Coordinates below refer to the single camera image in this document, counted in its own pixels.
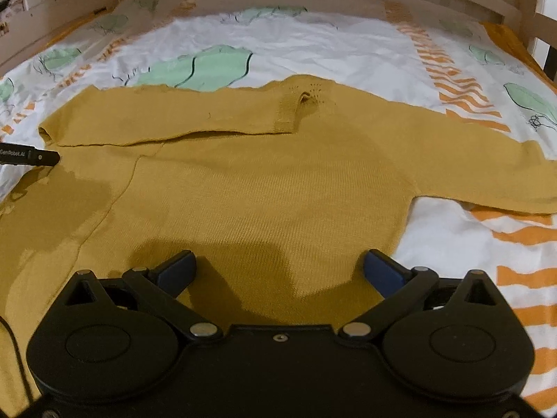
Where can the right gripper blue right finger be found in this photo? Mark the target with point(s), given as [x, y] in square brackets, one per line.
[403, 291]

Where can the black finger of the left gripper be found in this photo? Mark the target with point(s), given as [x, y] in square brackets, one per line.
[27, 155]

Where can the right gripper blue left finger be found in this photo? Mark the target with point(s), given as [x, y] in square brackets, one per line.
[157, 290]

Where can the mustard yellow knit sweater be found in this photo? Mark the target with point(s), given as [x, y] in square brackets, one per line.
[280, 192]

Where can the white patterned bed sheet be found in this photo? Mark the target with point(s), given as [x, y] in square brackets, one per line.
[446, 65]

